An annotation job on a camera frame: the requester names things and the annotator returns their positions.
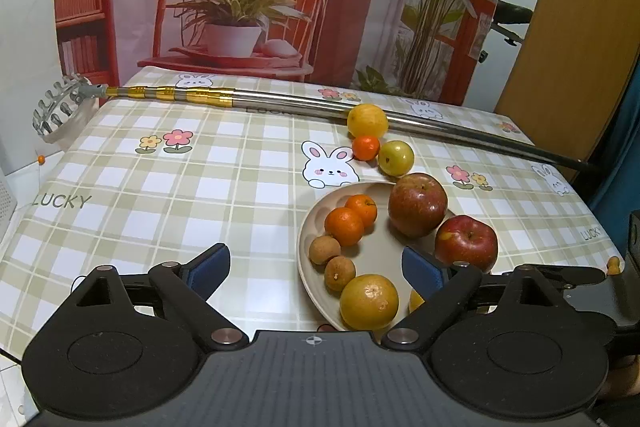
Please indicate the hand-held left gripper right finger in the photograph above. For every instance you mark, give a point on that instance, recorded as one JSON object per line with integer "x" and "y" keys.
{"x": 420, "y": 272}

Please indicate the yellow green round fruit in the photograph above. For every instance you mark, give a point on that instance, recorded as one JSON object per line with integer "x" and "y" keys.
{"x": 396, "y": 158}

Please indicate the black office chair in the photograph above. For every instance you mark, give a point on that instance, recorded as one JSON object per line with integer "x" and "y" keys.
{"x": 510, "y": 14}

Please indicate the person's blue clothing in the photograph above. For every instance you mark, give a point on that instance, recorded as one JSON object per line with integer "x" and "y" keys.
{"x": 622, "y": 157}

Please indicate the bright red apple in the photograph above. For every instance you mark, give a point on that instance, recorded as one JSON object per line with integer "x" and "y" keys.
{"x": 466, "y": 243}

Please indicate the brownish red apple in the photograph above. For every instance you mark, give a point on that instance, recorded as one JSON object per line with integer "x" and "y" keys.
{"x": 417, "y": 204}

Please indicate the beige round plate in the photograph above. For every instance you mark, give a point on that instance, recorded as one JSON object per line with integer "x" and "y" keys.
{"x": 380, "y": 237}

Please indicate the yellow orange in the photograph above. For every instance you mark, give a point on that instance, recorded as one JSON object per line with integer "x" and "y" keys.
{"x": 367, "y": 121}
{"x": 369, "y": 302}

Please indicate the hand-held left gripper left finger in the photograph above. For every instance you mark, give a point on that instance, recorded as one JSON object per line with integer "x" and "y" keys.
{"x": 210, "y": 269}

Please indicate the gold and silver telescopic pole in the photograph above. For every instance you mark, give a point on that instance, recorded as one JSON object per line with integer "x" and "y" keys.
{"x": 300, "y": 101}

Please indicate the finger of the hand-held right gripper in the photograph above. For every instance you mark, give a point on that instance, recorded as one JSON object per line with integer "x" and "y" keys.
{"x": 580, "y": 276}

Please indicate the checked bunny print tablecloth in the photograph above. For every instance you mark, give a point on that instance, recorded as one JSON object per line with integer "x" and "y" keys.
{"x": 200, "y": 207}

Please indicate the white box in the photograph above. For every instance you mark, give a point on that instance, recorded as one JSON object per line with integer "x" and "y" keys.
{"x": 6, "y": 207}

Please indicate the small orange tangerine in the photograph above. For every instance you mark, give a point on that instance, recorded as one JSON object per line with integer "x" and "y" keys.
{"x": 361, "y": 209}
{"x": 344, "y": 227}
{"x": 366, "y": 148}

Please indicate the brown longan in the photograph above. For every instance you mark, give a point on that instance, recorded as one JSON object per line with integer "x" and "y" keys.
{"x": 340, "y": 274}
{"x": 325, "y": 249}

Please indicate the small yellow fruit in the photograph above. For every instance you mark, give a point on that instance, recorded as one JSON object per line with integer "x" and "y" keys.
{"x": 415, "y": 301}

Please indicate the wooden board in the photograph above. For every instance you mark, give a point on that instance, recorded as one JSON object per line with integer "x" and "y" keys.
{"x": 575, "y": 32}

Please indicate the yellow pin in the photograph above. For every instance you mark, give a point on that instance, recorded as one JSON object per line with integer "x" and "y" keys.
{"x": 612, "y": 263}

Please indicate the wall poster with chair print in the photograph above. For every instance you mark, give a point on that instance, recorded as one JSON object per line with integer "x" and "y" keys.
{"x": 350, "y": 7}

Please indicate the person's right hand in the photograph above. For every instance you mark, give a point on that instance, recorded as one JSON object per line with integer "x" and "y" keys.
{"x": 622, "y": 377}

